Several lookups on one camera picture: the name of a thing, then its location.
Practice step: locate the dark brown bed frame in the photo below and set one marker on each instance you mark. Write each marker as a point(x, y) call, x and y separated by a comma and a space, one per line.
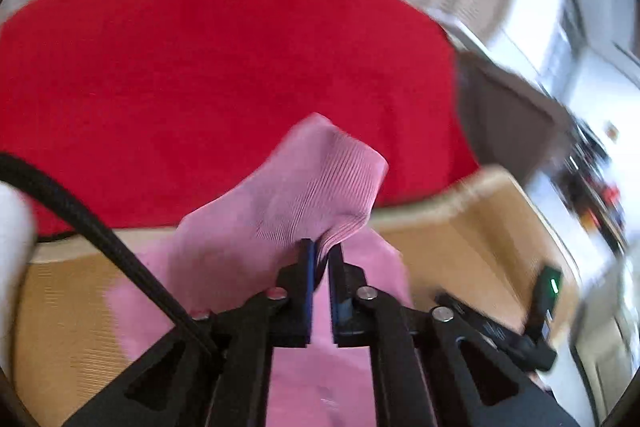
point(507, 121)

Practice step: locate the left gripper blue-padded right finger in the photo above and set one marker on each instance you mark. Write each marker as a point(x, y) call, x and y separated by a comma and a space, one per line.
point(431, 368)

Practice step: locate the red blanket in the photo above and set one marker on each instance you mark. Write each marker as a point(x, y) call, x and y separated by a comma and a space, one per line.
point(148, 109)

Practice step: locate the white quilted pillow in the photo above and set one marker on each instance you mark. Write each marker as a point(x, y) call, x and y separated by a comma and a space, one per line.
point(17, 240)

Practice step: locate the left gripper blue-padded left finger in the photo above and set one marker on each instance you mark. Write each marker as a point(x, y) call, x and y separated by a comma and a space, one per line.
point(213, 371)

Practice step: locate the pink corduroy garment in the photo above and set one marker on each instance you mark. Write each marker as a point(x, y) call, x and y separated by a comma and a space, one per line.
point(320, 183)

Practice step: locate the woven rattan bed mat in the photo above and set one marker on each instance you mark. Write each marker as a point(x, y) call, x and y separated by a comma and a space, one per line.
point(482, 241)

